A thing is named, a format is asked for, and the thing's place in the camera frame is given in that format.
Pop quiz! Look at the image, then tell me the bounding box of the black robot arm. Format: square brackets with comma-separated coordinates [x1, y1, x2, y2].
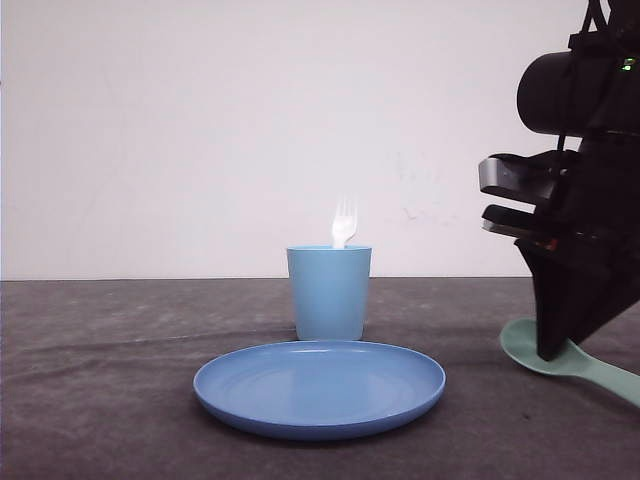
[479, 1, 639, 360]

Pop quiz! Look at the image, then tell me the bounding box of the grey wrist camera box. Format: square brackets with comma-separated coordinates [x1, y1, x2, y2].
[478, 154, 556, 206]

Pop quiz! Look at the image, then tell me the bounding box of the white plastic fork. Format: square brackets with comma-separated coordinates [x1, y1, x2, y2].
[331, 198, 358, 249]

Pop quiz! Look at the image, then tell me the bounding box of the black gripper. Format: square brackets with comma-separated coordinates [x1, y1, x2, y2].
[483, 132, 639, 360]

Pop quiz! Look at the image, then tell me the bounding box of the blue plastic plate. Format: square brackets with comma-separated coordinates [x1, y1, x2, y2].
[193, 340, 446, 441]

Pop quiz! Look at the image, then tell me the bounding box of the light blue plastic cup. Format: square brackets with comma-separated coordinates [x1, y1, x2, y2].
[286, 245, 372, 341]

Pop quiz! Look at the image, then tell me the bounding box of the mint green plastic spoon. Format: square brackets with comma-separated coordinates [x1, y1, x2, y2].
[499, 319, 639, 407]

